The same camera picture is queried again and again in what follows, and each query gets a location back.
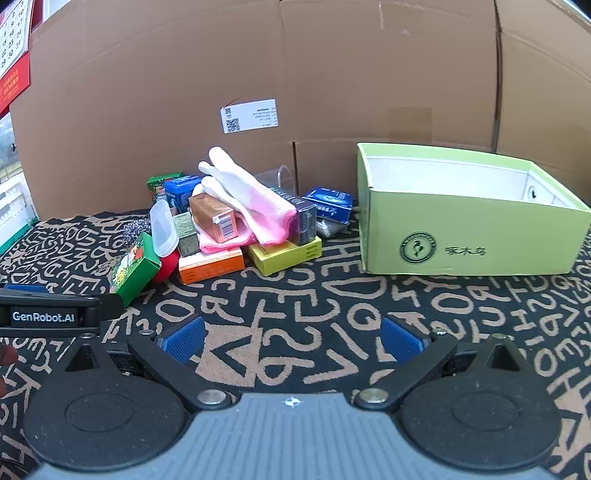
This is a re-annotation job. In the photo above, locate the clear plastic container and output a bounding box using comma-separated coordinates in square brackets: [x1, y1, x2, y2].
[254, 165, 296, 192]

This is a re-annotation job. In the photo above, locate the green fruit print box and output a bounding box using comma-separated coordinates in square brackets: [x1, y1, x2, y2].
[110, 232, 162, 308]
[147, 172, 185, 201]

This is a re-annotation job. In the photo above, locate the blue box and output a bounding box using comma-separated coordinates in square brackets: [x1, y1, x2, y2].
[164, 174, 204, 215]

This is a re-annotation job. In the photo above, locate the dark shiny box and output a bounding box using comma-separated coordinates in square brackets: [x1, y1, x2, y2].
[268, 185, 319, 247]

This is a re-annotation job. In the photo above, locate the red wall calendar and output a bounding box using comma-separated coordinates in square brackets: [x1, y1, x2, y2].
[0, 0, 44, 114]

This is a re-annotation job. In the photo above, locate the steel wool scrubber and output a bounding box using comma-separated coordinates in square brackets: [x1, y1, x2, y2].
[121, 218, 153, 243]

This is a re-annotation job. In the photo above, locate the person's left hand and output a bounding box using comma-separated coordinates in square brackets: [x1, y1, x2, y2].
[0, 345, 20, 398]

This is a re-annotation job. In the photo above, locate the white shipping label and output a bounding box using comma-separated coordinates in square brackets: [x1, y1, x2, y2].
[221, 98, 279, 134]

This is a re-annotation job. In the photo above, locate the blue packet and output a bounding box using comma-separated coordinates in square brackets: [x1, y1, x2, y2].
[302, 186, 354, 222]

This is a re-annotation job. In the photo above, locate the orange white box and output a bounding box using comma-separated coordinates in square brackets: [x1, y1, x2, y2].
[178, 247, 245, 284]

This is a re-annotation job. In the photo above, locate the orange brown box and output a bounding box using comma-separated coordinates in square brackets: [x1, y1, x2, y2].
[188, 193, 239, 244]

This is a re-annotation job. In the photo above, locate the white plastic case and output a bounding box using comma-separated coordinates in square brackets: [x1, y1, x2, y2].
[149, 200, 180, 257]

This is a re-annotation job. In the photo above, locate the small olive brown box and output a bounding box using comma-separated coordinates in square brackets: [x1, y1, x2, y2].
[173, 211, 201, 258]

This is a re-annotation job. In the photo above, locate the light green shoe box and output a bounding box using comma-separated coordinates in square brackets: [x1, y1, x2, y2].
[355, 142, 591, 277]

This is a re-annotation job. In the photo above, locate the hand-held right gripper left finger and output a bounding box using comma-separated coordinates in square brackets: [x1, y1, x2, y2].
[64, 315, 232, 415]

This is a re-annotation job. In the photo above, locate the black tan patterned cloth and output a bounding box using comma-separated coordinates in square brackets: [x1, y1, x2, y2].
[0, 210, 591, 480]

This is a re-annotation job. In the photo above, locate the large brown cardboard box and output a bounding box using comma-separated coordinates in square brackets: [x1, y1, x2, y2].
[9, 0, 591, 221]

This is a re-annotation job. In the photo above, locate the white box green edge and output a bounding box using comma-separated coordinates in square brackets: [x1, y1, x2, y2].
[0, 152, 41, 252]

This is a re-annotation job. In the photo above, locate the red ball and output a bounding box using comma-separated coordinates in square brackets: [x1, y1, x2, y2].
[152, 249, 182, 283]

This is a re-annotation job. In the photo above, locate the yellow flat box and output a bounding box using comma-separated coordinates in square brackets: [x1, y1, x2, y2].
[245, 236, 323, 276]

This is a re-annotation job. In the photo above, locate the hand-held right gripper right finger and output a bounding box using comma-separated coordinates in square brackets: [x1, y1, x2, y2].
[353, 315, 529, 413]

